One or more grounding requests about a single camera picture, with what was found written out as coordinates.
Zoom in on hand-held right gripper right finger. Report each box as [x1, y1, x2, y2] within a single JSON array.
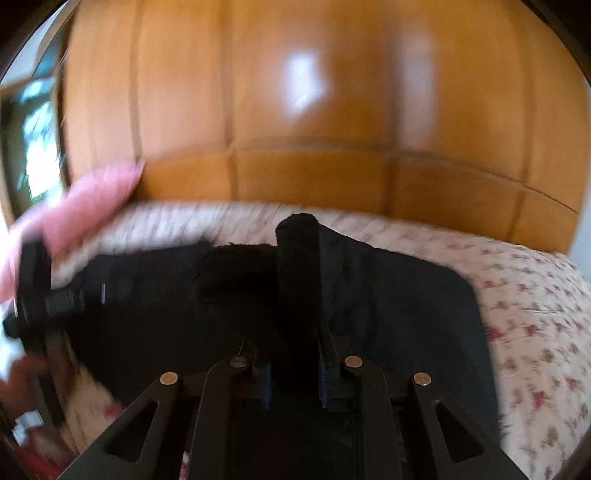
[[316, 330, 530, 480]]

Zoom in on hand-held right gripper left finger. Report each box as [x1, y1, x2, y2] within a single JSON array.
[[58, 344, 278, 480]]

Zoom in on black pants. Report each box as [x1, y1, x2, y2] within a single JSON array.
[[60, 212, 505, 446]]

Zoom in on pink pillow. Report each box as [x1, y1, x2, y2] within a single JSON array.
[[0, 159, 147, 306]]

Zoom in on window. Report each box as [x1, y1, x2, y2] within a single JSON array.
[[0, 76, 71, 224]]

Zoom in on bed with floral sheet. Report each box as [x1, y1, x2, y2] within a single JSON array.
[[60, 200, 591, 480]]

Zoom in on wooden panelled headboard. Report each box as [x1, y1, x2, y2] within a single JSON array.
[[59, 0, 591, 254]]

